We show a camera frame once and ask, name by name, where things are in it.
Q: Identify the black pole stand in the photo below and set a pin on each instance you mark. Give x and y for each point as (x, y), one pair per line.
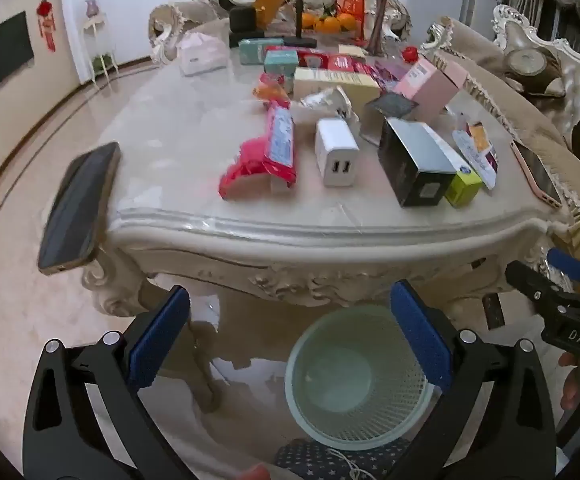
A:
(301, 5)

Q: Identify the cream flat box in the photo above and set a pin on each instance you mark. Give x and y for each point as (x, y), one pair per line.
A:
(335, 85)

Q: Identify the small red rose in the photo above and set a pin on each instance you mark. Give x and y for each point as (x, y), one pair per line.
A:
(409, 55)

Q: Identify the black speaker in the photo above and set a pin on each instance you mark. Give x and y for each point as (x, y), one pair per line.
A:
(242, 21)

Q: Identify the navy star-print cloth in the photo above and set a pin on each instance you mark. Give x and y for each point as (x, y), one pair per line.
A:
(315, 462)

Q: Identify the red knot ornament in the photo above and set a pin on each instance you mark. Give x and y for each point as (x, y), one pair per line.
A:
(46, 22)

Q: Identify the small white side table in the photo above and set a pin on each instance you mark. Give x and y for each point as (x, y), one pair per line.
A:
(99, 40)

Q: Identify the red printed card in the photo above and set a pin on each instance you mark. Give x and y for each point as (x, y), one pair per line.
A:
(349, 1)

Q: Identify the green-teal long box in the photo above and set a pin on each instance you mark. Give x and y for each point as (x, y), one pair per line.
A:
(260, 51)

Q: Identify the pink cardboard box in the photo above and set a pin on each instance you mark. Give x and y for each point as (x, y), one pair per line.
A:
(427, 85)

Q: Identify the person's right hand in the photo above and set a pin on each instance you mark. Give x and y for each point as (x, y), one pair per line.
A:
(572, 385)

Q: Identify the purple table lamp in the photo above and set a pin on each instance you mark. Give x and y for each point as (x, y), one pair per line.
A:
(91, 7)

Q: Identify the red flat box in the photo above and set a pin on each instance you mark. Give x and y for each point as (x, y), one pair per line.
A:
(297, 56)

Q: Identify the black cardboard box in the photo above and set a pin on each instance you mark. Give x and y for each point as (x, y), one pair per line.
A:
(414, 160)

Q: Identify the orange fruit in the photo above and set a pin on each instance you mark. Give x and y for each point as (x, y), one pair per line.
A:
(347, 21)
(309, 21)
(330, 25)

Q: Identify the white tissue pack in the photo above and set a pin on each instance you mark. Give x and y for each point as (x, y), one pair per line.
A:
(201, 55)

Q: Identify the ornate cream coffee table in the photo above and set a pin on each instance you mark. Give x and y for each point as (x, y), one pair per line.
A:
(170, 125)

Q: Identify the yellow-green small box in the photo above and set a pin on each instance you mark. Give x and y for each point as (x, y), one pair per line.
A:
(464, 187)

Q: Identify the white charger block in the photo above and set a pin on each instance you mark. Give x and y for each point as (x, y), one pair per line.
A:
(337, 152)

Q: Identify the dark smartphone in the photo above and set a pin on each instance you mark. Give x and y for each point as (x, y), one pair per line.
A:
(77, 205)

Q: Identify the white labelled wrapper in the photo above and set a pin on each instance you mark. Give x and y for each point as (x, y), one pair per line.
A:
(474, 152)

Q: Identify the orange snack packet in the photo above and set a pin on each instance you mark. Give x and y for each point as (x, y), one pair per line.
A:
(270, 87)

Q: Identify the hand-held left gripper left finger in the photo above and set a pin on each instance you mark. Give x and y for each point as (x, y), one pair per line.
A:
(162, 332)

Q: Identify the light green mesh wastebasket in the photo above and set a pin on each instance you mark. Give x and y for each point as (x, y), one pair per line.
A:
(354, 385)

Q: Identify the draped window curtain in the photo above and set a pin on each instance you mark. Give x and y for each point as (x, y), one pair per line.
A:
(544, 0)

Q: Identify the teal small box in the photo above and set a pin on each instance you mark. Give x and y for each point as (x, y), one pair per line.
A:
(280, 64)

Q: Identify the vase with red roses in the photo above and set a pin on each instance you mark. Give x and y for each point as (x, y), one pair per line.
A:
(382, 10)

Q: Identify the ornate cream sofa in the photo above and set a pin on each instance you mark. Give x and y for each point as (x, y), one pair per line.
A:
(529, 110)

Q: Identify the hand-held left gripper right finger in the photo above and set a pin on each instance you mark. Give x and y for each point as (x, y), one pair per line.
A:
(417, 332)

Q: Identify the purple foil packet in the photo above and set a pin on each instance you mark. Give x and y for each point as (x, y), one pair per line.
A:
(387, 74)

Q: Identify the black wall television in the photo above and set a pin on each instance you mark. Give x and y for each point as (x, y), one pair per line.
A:
(0, 60)

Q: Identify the red snack packet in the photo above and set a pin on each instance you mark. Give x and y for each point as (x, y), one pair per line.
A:
(270, 155)

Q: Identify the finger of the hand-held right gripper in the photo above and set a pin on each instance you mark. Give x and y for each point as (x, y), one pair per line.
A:
(567, 262)
(524, 277)

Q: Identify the crumpled silver wrapper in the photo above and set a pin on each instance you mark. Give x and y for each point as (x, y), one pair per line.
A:
(327, 100)

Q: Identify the red foil packet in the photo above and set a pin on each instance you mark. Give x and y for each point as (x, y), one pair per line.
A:
(347, 62)

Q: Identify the pink smartphone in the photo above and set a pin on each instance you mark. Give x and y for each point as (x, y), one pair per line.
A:
(537, 172)

